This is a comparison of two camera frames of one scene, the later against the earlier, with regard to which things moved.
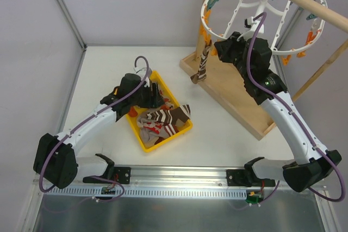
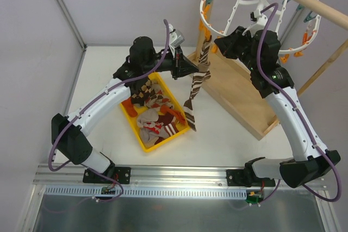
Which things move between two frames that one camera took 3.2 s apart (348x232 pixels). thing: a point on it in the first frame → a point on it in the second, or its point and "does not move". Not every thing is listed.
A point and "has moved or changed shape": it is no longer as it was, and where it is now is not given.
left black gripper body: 156,96 → 177,67
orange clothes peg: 206,36 has moved or changed shape
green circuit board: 254,198 does not move
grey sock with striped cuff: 149,138 does not move
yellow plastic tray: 132,119 does not move
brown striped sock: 171,115 → 198,77
